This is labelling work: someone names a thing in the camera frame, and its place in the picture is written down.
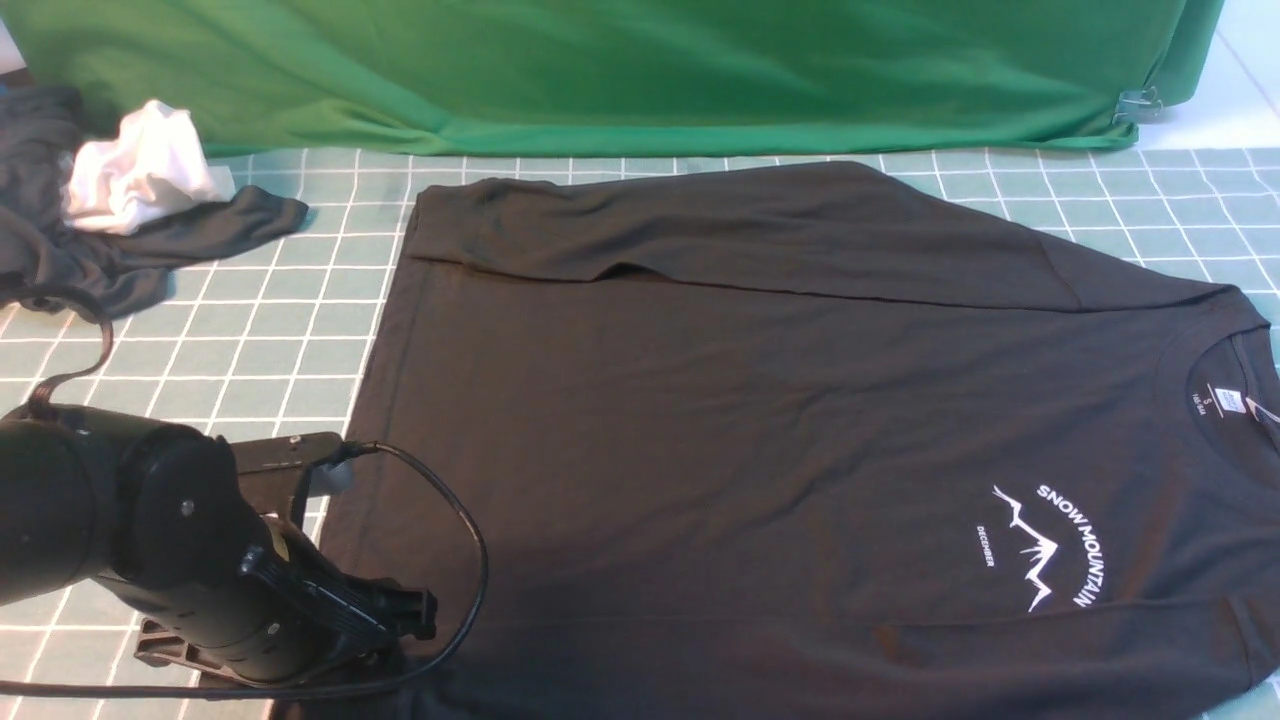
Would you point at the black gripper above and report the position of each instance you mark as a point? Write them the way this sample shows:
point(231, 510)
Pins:
point(268, 611)

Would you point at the gray long-sleeved shirt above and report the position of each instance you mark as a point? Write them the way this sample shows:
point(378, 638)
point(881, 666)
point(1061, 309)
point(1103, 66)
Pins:
point(804, 442)

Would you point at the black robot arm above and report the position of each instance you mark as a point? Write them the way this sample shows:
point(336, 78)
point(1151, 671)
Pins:
point(202, 538)

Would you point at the checkered green tablecloth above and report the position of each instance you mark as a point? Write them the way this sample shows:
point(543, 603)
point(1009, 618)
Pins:
point(275, 339)

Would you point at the crumpled dark gray garment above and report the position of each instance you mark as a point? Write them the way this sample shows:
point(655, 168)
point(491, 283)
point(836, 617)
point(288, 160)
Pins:
point(41, 128)

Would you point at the crumpled white garment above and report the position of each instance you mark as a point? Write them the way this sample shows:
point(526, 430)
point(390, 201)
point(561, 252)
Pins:
point(155, 168)

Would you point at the green backdrop cloth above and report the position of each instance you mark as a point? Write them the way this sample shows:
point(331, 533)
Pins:
point(623, 79)

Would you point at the metal binder clip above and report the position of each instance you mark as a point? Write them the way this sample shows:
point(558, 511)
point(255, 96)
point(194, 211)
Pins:
point(1137, 106)

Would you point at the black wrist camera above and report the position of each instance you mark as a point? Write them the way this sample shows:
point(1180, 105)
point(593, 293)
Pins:
point(278, 476)

